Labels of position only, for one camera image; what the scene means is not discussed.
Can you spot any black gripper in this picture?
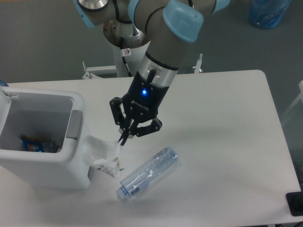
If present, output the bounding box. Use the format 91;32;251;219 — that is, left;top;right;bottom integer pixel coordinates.
109;70;169;146

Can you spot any white paper wrapper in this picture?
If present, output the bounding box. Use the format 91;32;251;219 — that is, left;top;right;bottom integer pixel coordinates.
82;136;123;178

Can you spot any clear plastic water bottle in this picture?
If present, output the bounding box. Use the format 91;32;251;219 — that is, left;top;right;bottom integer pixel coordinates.
116;147;178;200

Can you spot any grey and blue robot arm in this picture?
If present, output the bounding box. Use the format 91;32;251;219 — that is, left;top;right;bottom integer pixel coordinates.
74;0;229;145

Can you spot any white trash can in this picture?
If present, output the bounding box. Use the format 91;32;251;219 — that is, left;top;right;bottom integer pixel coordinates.
0;87;90;190

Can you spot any orange blue snack wrapper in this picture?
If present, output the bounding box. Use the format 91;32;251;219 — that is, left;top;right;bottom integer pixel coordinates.
21;135;60;153

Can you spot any blue plastic bag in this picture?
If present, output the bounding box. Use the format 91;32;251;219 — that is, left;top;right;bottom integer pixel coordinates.
248;0;291;29

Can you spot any black device at table edge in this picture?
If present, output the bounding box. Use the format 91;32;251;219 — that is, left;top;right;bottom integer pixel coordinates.
286;192;303;217

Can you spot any white base frame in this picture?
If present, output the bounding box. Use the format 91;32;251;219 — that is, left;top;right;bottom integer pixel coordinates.
82;61;117;79

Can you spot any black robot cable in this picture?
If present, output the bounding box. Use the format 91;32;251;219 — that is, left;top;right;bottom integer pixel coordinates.
119;37;133;78

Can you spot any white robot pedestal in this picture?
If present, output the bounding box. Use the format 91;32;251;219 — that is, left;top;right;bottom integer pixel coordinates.
103;19;150;77

